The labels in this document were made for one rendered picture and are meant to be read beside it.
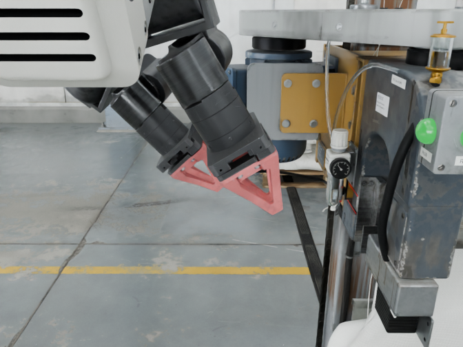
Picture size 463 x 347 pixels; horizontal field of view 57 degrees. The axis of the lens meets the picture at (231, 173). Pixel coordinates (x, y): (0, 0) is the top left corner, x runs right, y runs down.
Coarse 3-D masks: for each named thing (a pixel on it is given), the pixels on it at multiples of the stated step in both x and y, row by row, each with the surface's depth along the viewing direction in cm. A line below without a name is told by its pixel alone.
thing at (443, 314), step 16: (448, 288) 80; (448, 304) 81; (352, 320) 87; (368, 320) 82; (448, 320) 81; (336, 336) 87; (352, 336) 83; (368, 336) 80; (384, 336) 80; (400, 336) 80; (416, 336) 79; (432, 336) 79; (448, 336) 79
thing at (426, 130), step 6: (426, 120) 48; (432, 120) 48; (420, 126) 48; (426, 126) 48; (432, 126) 47; (420, 132) 48; (426, 132) 48; (432, 132) 47; (420, 138) 48; (426, 138) 48; (432, 138) 48
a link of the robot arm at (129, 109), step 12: (144, 84) 64; (120, 96) 59; (132, 96) 59; (144, 96) 60; (156, 96) 65; (120, 108) 60; (132, 108) 60; (144, 108) 60; (132, 120) 61; (144, 120) 61
